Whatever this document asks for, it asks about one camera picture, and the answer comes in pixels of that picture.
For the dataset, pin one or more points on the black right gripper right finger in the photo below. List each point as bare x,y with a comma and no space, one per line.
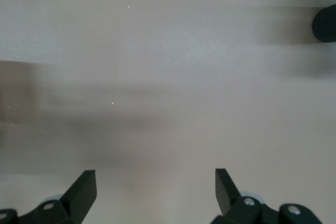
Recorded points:
228,197

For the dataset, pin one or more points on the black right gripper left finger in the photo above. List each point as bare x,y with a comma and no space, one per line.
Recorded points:
76,197

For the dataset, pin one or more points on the black round object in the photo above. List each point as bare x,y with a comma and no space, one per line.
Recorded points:
326,23

